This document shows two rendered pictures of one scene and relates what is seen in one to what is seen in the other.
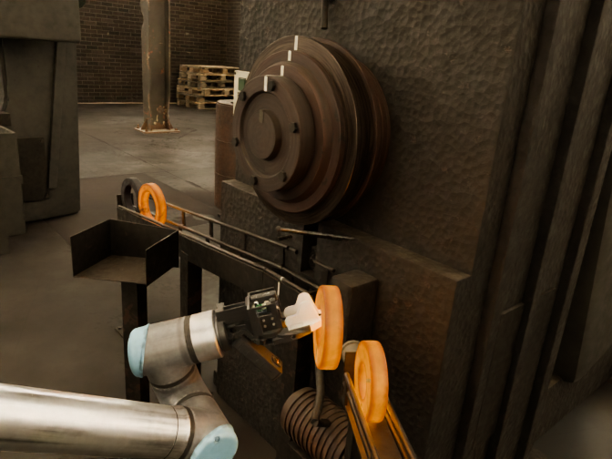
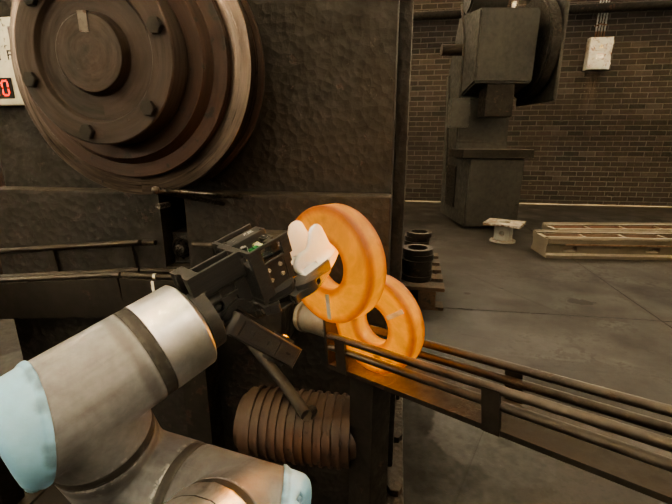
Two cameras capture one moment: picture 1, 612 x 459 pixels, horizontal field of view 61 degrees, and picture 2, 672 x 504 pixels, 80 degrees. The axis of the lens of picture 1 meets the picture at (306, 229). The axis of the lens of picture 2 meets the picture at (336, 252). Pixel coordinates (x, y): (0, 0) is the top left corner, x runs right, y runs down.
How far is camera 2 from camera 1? 64 cm
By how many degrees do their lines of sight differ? 38
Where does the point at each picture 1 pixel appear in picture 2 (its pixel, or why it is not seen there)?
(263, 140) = (96, 60)
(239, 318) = (230, 278)
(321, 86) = not seen: outside the picture
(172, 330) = (105, 344)
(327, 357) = (373, 291)
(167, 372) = (116, 439)
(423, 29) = not seen: outside the picture
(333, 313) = (364, 227)
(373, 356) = (389, 283)
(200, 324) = (166, 311)
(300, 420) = (273, 426)
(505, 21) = not seen: outside the picture
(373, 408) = (415, 344)
